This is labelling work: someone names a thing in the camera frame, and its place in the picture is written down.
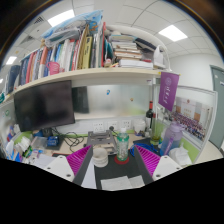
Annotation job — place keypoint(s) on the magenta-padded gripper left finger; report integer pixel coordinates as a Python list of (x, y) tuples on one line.
[(60, 166)]

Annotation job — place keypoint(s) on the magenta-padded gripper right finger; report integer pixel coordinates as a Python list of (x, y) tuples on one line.
[(168, 166)]

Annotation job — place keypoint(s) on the green-labelled plastic drink bottle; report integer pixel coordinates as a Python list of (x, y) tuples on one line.
[(122, 145)]

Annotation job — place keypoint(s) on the purple-blue gradient water bottle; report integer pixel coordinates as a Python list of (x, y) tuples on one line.
[(170, 138)]

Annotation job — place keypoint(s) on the crumpled white tissue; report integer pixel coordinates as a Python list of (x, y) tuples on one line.
[(180, 156)]

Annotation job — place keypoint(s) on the small blue device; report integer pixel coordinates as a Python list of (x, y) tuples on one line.
[(52, 141)]

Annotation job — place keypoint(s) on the clear glass with yellow liquid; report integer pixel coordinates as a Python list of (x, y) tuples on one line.
[(155, 136)]

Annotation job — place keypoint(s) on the white paper cup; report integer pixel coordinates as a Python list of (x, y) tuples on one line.
[(100, 158)]

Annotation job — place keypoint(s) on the white ceramic lidded jar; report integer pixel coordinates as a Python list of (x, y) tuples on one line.
[(139, 127)]

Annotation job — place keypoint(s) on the grey metal laptop stand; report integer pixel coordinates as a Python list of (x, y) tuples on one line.
[(100, 138)]

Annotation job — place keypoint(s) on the small white paper sheet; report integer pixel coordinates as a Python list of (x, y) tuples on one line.
[(121, 182)]

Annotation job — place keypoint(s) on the flat round red coaster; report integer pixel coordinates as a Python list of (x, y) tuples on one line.
[(117, 162)]

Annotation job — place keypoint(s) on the black desk mat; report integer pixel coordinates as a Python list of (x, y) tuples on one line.
[(116, 170)]

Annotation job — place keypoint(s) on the dark wine bottle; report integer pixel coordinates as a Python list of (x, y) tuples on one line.
[(149, 116)]

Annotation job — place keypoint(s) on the group photo poster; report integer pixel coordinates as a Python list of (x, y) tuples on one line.
[(191, 118)]

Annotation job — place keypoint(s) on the black computer monitor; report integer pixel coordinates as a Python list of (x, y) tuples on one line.
[(43, 105)]

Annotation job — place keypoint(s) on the purple hanging pennant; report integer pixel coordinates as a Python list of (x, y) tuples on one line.
[(168, 90)]

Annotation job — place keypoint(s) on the grey door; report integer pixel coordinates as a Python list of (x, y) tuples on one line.
[(218, 106)]

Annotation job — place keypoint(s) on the beige shelf with books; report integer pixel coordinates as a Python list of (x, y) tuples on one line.
[(93, 53)]

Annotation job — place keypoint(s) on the ceiling light panels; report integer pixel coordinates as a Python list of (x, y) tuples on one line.
[(172, 32)]

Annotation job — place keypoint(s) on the white wall socket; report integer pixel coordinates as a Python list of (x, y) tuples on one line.
[(126, 124), (98, 127), (112, 125)]

